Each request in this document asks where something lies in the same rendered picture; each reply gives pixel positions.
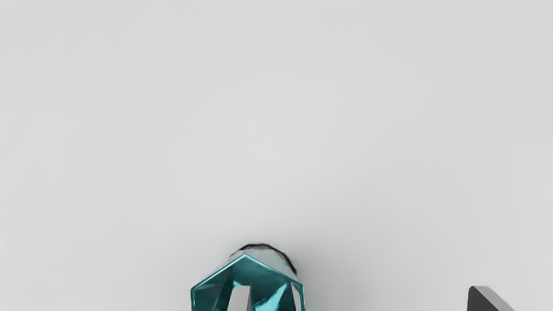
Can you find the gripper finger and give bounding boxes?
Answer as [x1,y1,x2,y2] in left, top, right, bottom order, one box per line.
[467,286,515,311]

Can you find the teal faceted mug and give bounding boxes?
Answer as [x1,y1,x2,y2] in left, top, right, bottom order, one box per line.
[191,246,306,311]

